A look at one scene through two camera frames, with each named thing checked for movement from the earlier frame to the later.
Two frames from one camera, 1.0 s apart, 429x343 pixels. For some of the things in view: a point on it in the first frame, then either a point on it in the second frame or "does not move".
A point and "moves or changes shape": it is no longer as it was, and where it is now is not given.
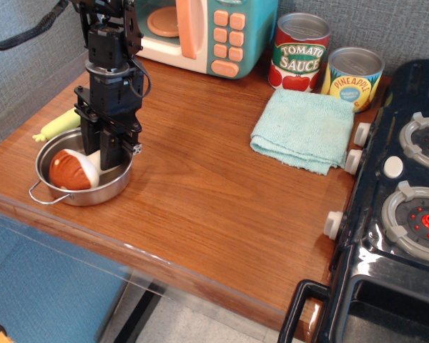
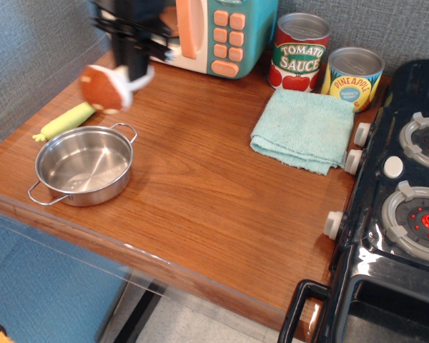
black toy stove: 386,281 does not move
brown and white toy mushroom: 73,170 moves or changes shape
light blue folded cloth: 305,131 does not move
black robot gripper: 114,101 → 143,21
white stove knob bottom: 332,224 does not move
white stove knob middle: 353,161 does not move
